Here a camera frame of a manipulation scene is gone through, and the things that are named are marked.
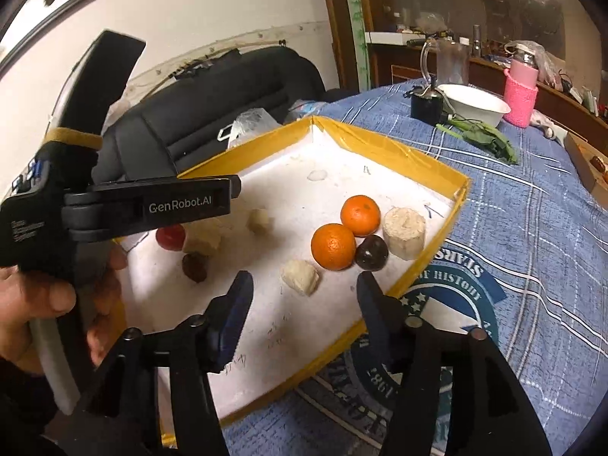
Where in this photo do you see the dark purple plum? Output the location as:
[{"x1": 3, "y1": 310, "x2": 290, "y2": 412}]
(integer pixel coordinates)
[{"x1": 355, "y1": 234, "x2": 389, "y2": 272}]

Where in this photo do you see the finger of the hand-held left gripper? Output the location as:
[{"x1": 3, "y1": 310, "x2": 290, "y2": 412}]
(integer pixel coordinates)
[
  {"x1": 66, "y1": 190, "x2": 231, "y2": 244},
  {"x1": 62, "y1": 176, "x2": 241, "y2": 211}
]

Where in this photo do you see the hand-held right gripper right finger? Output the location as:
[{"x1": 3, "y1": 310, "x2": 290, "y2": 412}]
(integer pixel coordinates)
[{"x1": 356, "y1": 272, "x2": 554, "y2": 456}]

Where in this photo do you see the person's left hand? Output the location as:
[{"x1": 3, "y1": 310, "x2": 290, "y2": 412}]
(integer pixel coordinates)
[{"x1": 0, "y1": 244, "x2": 129, "y2": 375}]

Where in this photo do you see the large beige sugarcane cylinder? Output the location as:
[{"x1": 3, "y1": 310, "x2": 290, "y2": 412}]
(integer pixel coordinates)
[{"x1": 382, "y1": 206, "x2": 427, "y2": 261}]

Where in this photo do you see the green leafy vegetable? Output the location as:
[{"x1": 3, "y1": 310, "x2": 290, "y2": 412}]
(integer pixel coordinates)
[{"x1": 435, "y1": 119, "x2": 519, "y2": 165}]

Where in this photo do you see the small beige cake piece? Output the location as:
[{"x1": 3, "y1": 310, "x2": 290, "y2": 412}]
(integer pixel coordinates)
[{"x1": 280, "y1": 260, "x2": 320, "y2": 296}]

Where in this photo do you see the glass pitcher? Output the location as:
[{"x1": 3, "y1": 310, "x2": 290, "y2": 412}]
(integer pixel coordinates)
[{"x1": 420, "y1": 38, "x2": 471, "y2": 87}]

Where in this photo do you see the red brown date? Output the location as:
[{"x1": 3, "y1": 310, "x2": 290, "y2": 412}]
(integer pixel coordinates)
[{"x1": 182, "y1": 253, "x2": 210, "y2": 283}]

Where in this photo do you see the white enamel bowl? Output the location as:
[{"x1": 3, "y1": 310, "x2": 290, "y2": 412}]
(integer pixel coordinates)
[{"x1": 437, "y1": 84, "x2": 512, "y2": 128}]

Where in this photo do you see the small black container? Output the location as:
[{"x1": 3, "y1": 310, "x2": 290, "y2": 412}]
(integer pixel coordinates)
[{"x1": 411, "y1": 86, "x2": 452, "y2": 124}]

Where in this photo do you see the black chair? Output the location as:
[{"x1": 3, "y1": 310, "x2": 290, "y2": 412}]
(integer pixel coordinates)
[{"x1": 92, "y1": 46, "x2": 328, "y2": 184}]

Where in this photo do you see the flat cardboard tray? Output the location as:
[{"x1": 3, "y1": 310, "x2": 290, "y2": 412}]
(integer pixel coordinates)
[{"x1": 563, "y1": 130, "x2": 608, "y2": 195}]

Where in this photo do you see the yellow box with white lining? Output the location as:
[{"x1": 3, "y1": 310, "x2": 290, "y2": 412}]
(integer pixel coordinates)
[{"x1": 111, "y1": 115, "x2": 472, "y2": 447}]

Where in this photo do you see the white cloth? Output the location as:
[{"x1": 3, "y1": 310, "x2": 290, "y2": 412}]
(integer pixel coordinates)
[{"x1": 531, "y1": 109, "x2": 568, "y2": 141}]

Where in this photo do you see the wooden sideboard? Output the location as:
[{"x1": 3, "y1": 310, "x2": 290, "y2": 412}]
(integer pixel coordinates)
[{"x1": 368, "y1": 31, "x2": 608, "y2": 130}]

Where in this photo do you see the orange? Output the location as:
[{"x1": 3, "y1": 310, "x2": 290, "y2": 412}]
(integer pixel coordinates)
[
  {"x1": 340, "y1": 195, "x2": 382, "y2": 237},
  {"x1": 310, "y1": 223, "x2": 357, "y2": 271}
]

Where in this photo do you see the pink bottle in knitted sleeve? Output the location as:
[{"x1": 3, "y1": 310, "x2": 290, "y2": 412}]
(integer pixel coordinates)
[{"x1": 503, "y1": 44, "x2": 540, "y2": 129}]

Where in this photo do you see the clear plastic bag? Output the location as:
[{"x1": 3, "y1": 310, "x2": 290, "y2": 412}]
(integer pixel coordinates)
[{"x1": 217, "y1": 108, "x2": 285, "y2": 150}]

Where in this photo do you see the red cherry tomato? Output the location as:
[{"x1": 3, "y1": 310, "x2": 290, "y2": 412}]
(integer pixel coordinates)
[{"x1": 156, "y1": 225, "x2": 187, "y2": 252}]

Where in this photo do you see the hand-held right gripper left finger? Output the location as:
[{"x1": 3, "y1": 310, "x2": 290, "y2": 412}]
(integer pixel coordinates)
[{"x1": 71, "y1": 270, "x2": 255, "y2": 456}]

